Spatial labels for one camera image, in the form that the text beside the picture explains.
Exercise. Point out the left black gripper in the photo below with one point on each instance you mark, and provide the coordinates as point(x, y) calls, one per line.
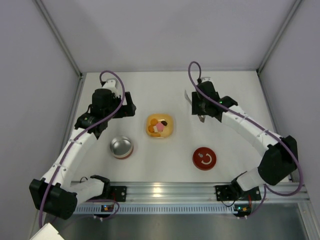
point(127, 107)

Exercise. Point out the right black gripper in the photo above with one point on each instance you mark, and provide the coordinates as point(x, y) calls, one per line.
point(196, 106)

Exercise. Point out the metal serving tongs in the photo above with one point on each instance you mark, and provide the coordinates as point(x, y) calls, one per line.
point(195, 103)

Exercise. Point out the swirl butter cookie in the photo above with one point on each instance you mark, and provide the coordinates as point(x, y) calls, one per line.
point(154, 122)

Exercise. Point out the chocolate chip cookie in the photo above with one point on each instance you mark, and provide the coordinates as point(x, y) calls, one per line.
point(151, 129)

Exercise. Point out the pink round cookie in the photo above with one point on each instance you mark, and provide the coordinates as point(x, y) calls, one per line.
point(160, 127)

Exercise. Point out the round ridged biscuit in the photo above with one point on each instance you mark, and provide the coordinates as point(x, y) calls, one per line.
point(156, 134)

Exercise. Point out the dark chocolate piece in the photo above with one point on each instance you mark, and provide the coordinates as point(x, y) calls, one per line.
point(164, 123)

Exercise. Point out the red round lid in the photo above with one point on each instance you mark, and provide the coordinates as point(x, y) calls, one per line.
point(204, 158)

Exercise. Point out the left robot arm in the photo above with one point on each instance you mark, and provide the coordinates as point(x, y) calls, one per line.
point(54, 193)

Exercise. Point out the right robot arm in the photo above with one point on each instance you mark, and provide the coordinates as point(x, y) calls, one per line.
point(279, 155)

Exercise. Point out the steel round lunch box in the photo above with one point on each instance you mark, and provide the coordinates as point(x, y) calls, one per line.
point(121, 147)

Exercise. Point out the white box corner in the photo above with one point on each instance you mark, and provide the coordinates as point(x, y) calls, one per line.
point(47, 232)

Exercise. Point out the aluminium mounting rail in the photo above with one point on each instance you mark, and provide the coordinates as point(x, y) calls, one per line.
point(200, 192)

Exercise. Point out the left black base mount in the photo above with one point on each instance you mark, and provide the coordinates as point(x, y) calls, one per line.
point(118, 193)

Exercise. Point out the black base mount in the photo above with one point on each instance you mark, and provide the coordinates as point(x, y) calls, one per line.
point(118, 193)
point(226, 193)

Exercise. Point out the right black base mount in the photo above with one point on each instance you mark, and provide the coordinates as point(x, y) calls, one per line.
point(226, 193)

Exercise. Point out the slotted cable duct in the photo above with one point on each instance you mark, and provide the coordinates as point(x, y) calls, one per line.
point(158, 209)

